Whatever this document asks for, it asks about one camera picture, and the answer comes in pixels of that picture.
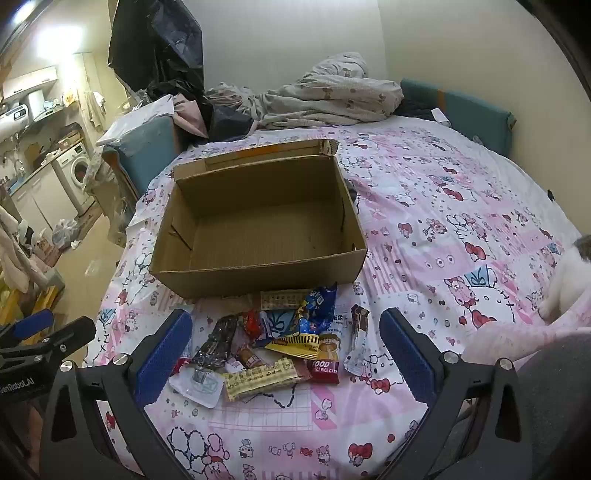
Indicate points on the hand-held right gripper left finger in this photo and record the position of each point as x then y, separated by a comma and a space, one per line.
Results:
164, 357

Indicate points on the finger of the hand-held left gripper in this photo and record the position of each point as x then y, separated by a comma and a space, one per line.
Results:
27, 324
69, 337

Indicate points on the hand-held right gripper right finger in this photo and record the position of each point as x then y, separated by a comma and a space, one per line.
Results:
408, 357

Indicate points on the dark brownie packet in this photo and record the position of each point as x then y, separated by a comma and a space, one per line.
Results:
214, 341

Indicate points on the small brown snack packet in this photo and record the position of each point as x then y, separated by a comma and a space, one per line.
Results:
249, 357

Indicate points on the blue snack bag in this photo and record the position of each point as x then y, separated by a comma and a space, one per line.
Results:
314, 309

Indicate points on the white blue snack packet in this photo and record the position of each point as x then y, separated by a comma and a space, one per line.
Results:
277, 325

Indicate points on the brown cardboard box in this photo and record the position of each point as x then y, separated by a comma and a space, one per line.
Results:
258, 230

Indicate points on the wooden drying rack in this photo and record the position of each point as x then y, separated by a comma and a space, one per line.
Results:
27, 277

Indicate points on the clear plastic packet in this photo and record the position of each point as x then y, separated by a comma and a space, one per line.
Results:
198, 390

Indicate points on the brown white bar packet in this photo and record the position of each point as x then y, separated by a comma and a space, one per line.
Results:
358, 332

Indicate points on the red rice cake packet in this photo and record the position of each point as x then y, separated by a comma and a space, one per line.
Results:
323, 369

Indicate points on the small red candy packet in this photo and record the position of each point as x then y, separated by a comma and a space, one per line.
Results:
251, 327

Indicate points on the tan wafer packet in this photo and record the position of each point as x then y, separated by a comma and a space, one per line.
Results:
258, 381

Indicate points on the white plastic bags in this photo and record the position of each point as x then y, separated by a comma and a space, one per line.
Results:
64, 233

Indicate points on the pink fuzzy cloth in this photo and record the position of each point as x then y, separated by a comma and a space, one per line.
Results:
517, 339

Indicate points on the beige kitchen cabinet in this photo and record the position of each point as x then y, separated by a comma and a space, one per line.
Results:
41, 198

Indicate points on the tan printed snack packet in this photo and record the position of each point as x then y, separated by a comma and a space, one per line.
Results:
281, 300

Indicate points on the pink printed bedsheet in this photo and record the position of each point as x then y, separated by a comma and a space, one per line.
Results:
438, 221

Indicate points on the white washing machine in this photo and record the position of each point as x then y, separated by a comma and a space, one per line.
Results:
74, 175

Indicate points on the grey cloth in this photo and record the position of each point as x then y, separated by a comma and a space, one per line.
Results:
558, 406

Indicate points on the white grey cat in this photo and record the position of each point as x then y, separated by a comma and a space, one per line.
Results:
570, 277

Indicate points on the teal padded bed board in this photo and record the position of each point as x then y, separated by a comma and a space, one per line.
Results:
147, 147

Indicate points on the white water heater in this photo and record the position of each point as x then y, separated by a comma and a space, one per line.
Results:
14, 119

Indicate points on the hanging beige towel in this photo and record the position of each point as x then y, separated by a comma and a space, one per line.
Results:
94, 110

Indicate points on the white paper sheets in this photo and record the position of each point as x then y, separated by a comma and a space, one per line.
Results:
138, 120

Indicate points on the black plastic bag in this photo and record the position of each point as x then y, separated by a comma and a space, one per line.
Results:
221, 120

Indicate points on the teal padded headboard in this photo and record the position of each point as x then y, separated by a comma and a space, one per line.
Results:
466, 115

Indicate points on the crumpled grey printed quilt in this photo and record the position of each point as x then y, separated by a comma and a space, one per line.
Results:
323, 92

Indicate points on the black hanging garment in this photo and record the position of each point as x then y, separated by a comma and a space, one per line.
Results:
152, 41

